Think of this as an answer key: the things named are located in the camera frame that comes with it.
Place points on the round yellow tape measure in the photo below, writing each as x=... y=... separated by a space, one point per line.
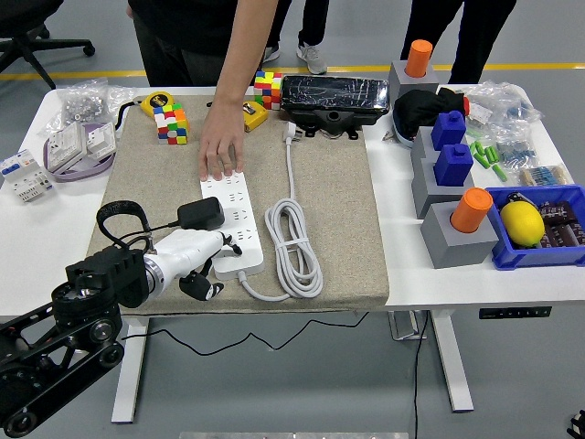
x=157 y=104

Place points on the blue white rounded object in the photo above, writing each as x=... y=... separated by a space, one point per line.
x=404 y=137

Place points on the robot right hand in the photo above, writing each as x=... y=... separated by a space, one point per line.
x=579 y=425

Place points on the person's left forearm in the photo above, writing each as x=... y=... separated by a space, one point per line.
x=240 y=55

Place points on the blue peg block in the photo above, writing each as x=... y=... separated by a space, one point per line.
x=452 y=167
x=448 y=130

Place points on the black table control panel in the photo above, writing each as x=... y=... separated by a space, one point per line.
x=514 y=313

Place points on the white wall socket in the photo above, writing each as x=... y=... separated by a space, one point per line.
x=66 y=146

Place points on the white power strip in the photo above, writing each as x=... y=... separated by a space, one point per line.
x=237 y=201

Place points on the clear bag of screws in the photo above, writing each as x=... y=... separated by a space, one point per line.
x=82 y=105

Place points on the grey socket block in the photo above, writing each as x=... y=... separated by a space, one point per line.
x=402 y=82
x=425 y=192
x=457 y=251
x=420 y=146

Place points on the black mounting bracket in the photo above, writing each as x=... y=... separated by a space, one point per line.
x=336 y=118

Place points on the small black tool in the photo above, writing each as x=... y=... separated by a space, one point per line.
x=516 y=199

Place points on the black wrapped box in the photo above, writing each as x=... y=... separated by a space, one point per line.
x=333 y=93

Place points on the person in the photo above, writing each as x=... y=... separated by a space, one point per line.
x=484 y=27
x=173 y=32
x=313 y=23

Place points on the black office chair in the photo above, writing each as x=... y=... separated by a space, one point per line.
x=23 y=13

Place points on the blue plastic bin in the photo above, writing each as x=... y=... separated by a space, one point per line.
x=525 y=258

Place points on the black cloth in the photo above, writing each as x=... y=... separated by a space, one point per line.
x=416 y=110

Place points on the yellow lemon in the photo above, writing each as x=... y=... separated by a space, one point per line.
x=522 y=224

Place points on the white wall switch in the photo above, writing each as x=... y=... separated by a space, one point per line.
x=100 y=139

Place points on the beige fabric mat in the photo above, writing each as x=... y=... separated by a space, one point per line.
x=329 y=206

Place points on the clear bag of blue parts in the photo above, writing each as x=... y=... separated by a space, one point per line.
x=503 y=103
x=514 y=151

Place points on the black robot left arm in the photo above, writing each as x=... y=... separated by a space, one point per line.
x=105 y=274

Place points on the white table leg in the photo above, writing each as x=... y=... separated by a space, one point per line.
x=132 y=375
x=452 y=366

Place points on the person's left hand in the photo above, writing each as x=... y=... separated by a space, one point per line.
x=221 y=137

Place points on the clear bag of resistors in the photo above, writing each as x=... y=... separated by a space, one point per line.
x=544 y=175

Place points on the white circuit breaker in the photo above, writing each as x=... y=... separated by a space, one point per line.
x=25 y=176

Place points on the black plug adapter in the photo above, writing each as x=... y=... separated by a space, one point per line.
x=201 y=212

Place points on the orange cylinder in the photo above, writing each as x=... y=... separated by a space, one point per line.
x=419 y=57
x=471 y=210

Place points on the colourful puzzle cube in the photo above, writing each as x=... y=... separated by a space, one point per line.
x=171 y=123
x=269 y=90

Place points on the grey metal bracket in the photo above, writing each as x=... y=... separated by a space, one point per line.
x=402 y=327

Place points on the small green cylinder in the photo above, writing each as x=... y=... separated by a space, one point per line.
x=473 y=149
x=479 y=148
x=494 y=153
x=500 y=173
x=481 y=160
x=488 y=154

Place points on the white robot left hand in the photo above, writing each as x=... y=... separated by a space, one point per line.
x=187 y=249

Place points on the small metal clip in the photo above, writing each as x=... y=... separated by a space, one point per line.
x=388 y=136

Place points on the square yellow tape measure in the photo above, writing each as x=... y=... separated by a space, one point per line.
x=256 y=116

